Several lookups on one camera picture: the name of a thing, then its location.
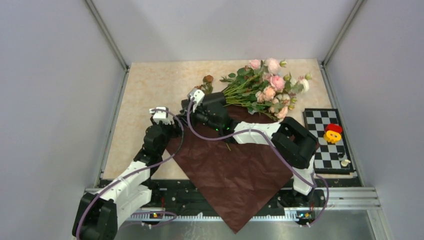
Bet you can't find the black white checkerboard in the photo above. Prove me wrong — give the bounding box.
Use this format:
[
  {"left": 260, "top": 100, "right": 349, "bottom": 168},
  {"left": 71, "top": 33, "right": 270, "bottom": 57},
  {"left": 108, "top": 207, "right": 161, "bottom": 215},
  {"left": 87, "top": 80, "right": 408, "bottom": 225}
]
[{"left": 302, "top": 108, "right": 355, "bottom": 175}]

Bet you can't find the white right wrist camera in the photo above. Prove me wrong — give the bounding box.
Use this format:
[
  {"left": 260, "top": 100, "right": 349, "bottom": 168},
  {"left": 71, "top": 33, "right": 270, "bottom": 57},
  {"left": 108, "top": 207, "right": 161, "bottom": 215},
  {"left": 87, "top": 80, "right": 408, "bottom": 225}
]
[{"left": 187, "top": 88, "right": 205, "bottom": 113}]

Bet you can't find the red paper bouquet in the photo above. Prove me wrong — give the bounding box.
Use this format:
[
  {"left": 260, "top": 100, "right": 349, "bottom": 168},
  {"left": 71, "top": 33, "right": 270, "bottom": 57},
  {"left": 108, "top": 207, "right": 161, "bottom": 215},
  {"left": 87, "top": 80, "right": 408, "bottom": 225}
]
[{"left": 156, "top": 122, "right": 293, "bottom": 233}]

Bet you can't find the brown small rose stem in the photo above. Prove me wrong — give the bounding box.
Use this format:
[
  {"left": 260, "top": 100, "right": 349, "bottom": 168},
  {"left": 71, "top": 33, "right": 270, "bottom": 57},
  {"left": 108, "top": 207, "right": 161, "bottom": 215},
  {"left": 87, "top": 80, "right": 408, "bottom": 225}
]
[{"left": 195, "top": 74, "right": 233, "bottom": 153}]

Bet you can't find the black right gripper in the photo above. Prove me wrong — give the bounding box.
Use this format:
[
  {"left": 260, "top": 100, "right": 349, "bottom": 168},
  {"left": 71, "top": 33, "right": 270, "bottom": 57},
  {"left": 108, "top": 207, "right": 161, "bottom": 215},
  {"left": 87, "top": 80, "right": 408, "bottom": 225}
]
[{"left": 178, "top": 101, "right": 221, "bottom": 133}]

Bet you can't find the black cylindrical vase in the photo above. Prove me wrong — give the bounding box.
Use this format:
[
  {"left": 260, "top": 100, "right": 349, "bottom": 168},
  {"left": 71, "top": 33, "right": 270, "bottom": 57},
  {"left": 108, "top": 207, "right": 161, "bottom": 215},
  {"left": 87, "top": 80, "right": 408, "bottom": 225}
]
[{"left": 202, "top": 91, "right": 227, "bottom": 106}]

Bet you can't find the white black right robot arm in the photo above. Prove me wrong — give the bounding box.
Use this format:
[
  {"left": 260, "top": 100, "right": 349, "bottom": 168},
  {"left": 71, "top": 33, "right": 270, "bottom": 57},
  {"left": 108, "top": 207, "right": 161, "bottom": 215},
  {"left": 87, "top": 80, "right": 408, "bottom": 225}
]
[{"left": 180, "top": 89, "right": 319, "bottom": 206}]

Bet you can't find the colourful artificial flower bunch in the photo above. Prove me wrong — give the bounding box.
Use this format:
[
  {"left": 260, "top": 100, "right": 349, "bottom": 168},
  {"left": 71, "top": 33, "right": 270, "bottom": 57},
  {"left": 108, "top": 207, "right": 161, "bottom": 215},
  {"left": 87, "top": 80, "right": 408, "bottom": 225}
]
[{"left": 220, "top": 58, "right": 313, "bottom": 122}]

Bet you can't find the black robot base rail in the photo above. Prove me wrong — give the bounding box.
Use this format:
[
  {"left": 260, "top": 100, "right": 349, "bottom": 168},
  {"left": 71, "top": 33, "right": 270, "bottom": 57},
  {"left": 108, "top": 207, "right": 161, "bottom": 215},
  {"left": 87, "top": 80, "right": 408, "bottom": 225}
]
[{"left": 142, "top": 179, "right": 326, "bottom": 217}]

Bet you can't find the red yellow toy block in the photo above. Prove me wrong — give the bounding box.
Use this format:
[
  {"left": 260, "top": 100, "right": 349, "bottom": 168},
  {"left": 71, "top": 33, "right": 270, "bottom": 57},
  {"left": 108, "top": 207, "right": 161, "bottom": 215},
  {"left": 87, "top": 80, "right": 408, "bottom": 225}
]
[{"left": 323, "top": 123, "right": 343, "bottom": 144}]

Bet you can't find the white toothed cable duct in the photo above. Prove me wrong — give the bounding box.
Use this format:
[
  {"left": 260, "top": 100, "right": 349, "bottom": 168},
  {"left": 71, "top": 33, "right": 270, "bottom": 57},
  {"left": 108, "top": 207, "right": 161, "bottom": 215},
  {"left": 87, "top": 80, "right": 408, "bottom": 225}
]
[{"left": 127, "top": 208, "right": 315, "bottom": 222}]

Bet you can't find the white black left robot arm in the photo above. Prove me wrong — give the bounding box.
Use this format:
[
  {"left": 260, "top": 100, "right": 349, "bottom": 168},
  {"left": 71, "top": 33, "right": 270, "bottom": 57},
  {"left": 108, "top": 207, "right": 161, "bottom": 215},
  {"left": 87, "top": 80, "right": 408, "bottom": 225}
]
[{"left": 72, "top": 107, "right": 184, "bottom": 240}]

